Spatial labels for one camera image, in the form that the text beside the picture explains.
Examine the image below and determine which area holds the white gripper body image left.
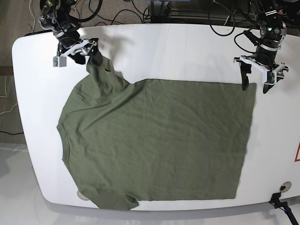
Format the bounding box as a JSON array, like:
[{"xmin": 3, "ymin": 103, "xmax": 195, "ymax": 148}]
[{"xmin": 57, "ymin": 38, "xmax": 98, "ymax": 57}]

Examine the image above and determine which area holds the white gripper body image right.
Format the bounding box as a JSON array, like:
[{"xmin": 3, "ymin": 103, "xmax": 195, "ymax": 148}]
[{"xmin": 233, "ymin": 55, "xmax": 289, "ymax": 83}]

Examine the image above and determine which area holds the olive green T-shirt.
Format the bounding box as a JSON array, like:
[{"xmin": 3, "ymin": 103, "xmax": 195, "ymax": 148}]
[{"xmin": 57, "ymin": 58, "xmax": 256, "ymax": 211}]

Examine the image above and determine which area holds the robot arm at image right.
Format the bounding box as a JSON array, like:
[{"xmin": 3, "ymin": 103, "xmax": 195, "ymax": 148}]
[{"xmin": 233, "ymin": 0, "xmax": 289, "ymax": 94}]

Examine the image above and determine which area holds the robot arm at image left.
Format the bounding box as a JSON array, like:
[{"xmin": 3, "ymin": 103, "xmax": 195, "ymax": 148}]
[{"xmin": 38, "ymin": 0, "xmax": 103, "ymax": 67}]

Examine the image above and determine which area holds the red triangle sticker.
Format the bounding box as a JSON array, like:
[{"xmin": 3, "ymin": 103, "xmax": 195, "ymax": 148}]
[{"xmin": 294, "ymin": 143, "xmax": 300, "ymax": 162}]

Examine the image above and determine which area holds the right silver table grommet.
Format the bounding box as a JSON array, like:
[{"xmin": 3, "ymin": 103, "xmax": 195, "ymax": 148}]
[{"xmin": 279, "ymin": 181, "xmax": 292, "ymax": 193}]

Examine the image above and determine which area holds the silver table grommet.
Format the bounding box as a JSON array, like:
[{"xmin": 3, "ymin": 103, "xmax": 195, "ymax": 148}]
[
  {"xmin": 279, "ymin": 181, "xmax": 292, "ymax": 193},
  {"xmin": 77, "ymin": 190, "xmax": 89, "ymax": 201}
]

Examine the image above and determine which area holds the left silver table grommet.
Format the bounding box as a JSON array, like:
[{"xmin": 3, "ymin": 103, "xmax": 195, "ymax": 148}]
[{"xmin": 77, "ymin": 190, "xmax": 89, "ymax": 201}]

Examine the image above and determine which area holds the small camera on left gripper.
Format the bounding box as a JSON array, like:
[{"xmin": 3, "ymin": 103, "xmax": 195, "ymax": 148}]
[{"xmin": 266, "ymin": 71, "xmax": 277, "ymax": 85}]

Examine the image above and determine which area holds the small camera on gripper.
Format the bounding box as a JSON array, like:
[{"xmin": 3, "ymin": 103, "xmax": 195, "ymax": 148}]
[
  {"xmin": 53, "ymin": 56, "xmax": 67, "ymax": 68},
  {"xmin": 266, "ymin": 71, "xmax": 277, "ymax": 85}
]

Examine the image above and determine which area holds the small camera on right gripper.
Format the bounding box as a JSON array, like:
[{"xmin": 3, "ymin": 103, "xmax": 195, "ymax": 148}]
[{"xmin": 53, "ymin": 56, "xmax": 67, "ymax": 68}]

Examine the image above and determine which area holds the white floor cable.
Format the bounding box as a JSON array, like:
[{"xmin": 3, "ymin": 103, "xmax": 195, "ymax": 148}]
[{"xmin": 28, "ymin": 0, "xmax": 36, "ymax": 33}]

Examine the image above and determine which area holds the aluminium frame base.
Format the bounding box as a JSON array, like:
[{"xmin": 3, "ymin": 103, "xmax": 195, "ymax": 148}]
[{"xmin": 146, "ymin": 0, "xmax": 236, "ymax": 25}]

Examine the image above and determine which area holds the black clamp with cable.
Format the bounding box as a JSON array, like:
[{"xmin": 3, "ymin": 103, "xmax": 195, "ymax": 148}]
[{"xmin": 269, "ymin": 193, "xmax": 299, "ymax": 225}]

